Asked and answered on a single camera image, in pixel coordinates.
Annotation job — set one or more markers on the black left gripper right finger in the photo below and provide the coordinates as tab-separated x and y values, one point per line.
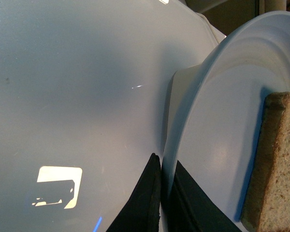
191	210

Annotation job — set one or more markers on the white round plate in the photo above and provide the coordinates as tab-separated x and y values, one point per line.
216	110

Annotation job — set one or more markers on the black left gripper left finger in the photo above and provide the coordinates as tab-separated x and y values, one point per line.
141	213

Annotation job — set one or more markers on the brown bread slice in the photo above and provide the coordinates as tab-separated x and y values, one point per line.
267	202

